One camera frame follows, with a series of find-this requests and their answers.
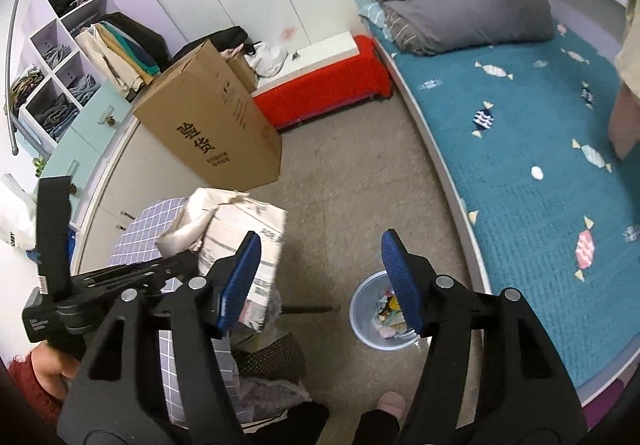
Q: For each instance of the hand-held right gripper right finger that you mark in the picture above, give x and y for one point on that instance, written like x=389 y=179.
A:
x=400 y=275

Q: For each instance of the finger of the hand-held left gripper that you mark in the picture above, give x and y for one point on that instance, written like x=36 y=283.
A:
x=130 y=272

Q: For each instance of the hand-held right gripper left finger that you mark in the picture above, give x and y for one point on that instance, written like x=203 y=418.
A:
x=240 y=280

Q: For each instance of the blue plastic bucket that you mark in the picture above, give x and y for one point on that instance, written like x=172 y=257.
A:
x=362 y=322

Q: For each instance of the person's left hand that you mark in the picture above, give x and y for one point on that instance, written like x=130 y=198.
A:
x=52 y=370

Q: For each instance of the blue plastic bag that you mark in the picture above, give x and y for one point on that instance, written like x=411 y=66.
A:
x=72 y=247

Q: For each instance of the white paper bag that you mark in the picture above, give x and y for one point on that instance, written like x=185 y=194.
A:
x=15 y=215

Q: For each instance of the pile of discarded wrappers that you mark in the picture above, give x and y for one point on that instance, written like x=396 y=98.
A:
x=392 y=317

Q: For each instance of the grey checked tablecloth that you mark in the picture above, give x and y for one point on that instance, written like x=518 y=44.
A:
x=150 y=225

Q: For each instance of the pine cone ornament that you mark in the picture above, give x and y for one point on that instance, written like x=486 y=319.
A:
x=111 y=121
x=73 y=187

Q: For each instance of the small green plant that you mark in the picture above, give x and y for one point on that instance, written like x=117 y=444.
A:
x=40 y=166

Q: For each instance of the thin black rod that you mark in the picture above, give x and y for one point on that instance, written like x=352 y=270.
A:
x=310 y=309

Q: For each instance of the black mesh fabric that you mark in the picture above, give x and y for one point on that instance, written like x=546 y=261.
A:
x=270 y=357

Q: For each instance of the cream curved cabinet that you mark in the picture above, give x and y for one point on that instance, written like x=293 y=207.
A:
x=130 y=160

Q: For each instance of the dark grey folded clothes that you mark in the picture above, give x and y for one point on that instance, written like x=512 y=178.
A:
x=57 y=115

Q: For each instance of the pink fluffy garment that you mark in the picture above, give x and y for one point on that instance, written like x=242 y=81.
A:
x=272 y=397

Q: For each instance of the pink slipper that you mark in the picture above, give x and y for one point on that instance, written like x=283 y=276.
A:
x=391 y=403

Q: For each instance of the blue grey folded clothes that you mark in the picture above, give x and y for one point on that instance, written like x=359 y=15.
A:
x=82 y=89

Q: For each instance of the pile of brown folded clothes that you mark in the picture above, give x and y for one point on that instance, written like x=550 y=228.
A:
x=25 y=86

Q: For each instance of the person's right leg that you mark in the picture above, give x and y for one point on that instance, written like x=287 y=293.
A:
x=377 y=427

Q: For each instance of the person's leg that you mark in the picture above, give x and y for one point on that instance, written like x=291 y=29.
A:
x=290 y=427
x=377 y=427

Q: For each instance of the person's left leg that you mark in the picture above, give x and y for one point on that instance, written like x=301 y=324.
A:
x=290 y=427

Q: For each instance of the large cardboard box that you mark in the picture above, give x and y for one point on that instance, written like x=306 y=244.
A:
x=200 y=125

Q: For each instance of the light grey folded clothes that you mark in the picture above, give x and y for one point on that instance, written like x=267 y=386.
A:
x=56 y=55

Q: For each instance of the cream hanging jacket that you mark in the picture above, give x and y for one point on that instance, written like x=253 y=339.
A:
x=105 y=60

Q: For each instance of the yellow hanging garment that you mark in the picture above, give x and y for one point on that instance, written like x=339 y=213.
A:
x=131 y=61

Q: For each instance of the teal candy print bed sheet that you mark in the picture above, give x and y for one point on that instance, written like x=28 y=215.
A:
x=525 y=125

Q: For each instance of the green hanging garment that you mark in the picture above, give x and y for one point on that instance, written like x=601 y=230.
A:
x=142 y=56

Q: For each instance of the red bench with white lid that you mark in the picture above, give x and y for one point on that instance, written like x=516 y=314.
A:
x=320 y=90

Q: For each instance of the white plastic bag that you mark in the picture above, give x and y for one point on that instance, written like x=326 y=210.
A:
x=270 y=60

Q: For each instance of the purple object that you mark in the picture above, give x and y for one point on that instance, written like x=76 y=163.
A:
x=605 y=405

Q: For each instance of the black garment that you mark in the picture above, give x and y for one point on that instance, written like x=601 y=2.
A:
x=220 y=37

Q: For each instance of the light blue striped pillow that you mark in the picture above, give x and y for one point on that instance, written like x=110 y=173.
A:
x=375 y=16

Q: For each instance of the grey quilt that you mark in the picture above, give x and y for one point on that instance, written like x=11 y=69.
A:
x=465 y=0

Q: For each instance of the beige hanging sweater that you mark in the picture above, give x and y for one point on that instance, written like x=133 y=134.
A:
x=631 y=40

